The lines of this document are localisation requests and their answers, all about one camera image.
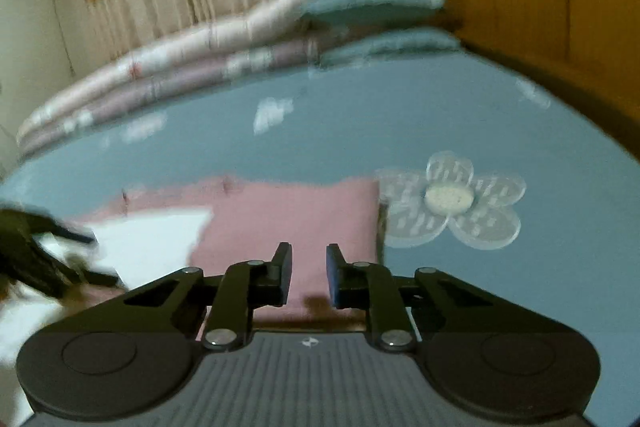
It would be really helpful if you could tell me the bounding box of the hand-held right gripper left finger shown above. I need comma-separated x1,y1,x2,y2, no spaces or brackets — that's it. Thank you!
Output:
82,242,292,352

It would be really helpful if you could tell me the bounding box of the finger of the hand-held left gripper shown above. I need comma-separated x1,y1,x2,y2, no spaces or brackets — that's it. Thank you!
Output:
57,256,124,291
30,213,98,246

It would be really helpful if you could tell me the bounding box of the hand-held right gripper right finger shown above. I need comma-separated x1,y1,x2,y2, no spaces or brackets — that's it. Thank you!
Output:
326,243,538,352

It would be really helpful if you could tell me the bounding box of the pink and white sweater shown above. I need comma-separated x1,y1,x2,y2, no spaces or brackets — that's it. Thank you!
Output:
0,177,383,413

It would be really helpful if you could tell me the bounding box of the bed with blue floral sheet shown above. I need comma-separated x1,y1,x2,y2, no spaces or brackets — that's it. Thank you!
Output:
0,52,640,427

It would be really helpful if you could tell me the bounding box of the purple floral folded quilt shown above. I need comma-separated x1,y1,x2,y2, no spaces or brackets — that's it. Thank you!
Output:
20,34,321,158

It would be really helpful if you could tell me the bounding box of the pink floral folded quilt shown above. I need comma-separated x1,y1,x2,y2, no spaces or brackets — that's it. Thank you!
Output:
17,0,373,142

